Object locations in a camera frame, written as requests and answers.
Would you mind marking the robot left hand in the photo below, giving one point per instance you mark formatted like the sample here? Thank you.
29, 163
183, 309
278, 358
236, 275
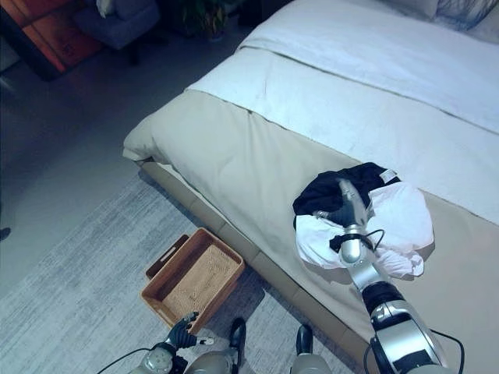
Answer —
181, 336

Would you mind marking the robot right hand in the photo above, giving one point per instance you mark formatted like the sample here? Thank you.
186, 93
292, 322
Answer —
352, 208

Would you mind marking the black garment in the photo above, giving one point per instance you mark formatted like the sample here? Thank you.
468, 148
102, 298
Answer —
331, 195

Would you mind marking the white garment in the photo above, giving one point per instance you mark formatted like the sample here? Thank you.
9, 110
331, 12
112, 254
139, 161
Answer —
397, 218

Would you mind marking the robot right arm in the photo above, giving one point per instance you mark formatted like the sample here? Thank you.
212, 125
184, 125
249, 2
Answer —
393, 311

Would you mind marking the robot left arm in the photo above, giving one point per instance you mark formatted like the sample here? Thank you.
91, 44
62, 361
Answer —
160, 360

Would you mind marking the robot left leg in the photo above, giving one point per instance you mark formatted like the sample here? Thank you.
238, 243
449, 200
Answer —
218, 360

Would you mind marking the robot leg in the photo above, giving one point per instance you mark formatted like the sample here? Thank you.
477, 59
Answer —
218, 360
308, 360

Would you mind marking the woven brown basket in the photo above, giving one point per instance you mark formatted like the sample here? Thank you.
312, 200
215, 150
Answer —
195, 280

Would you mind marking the grey patterned rug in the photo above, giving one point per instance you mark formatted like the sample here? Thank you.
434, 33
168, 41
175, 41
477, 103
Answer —
78, 280

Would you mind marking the beige blanket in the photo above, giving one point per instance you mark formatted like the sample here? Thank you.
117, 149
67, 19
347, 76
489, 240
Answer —
234, 167

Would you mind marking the robot right leg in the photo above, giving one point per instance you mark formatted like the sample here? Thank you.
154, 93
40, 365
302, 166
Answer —
308, 360

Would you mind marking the white duvet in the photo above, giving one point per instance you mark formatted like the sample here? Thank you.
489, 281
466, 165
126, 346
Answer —
351, 78

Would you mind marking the black shoe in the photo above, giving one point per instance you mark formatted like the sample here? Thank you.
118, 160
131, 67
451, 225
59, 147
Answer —
4, 233

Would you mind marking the blue patterned pillow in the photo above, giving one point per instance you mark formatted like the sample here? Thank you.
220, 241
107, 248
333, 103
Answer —
466, 11

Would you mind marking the potted green plant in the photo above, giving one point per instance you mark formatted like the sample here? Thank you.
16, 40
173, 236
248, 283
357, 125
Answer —
206, 17

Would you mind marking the blue-grey armchair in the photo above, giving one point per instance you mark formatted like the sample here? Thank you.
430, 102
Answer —
121, 23

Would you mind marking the white cushion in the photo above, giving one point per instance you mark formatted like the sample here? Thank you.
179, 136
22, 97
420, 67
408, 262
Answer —
103, 8

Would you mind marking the bed with beige frame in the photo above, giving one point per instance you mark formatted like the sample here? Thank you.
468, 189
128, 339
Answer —
249, 249

